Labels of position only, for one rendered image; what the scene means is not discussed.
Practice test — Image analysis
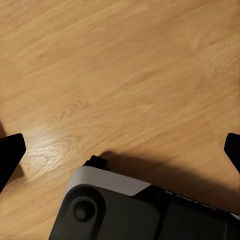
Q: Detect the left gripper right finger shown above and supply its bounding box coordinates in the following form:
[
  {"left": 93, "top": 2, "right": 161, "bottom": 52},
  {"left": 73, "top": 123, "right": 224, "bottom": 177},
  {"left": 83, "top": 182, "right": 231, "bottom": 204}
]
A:
[{"left": 224, "top": 133, "right": 240, "bottom": 173}]

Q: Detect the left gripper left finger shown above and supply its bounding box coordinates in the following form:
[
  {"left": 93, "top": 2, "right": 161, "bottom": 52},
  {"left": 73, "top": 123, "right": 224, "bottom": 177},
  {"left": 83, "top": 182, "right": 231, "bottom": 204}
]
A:
[{"left": 0, "top": 133, "right": 26, "bottom": 193}]

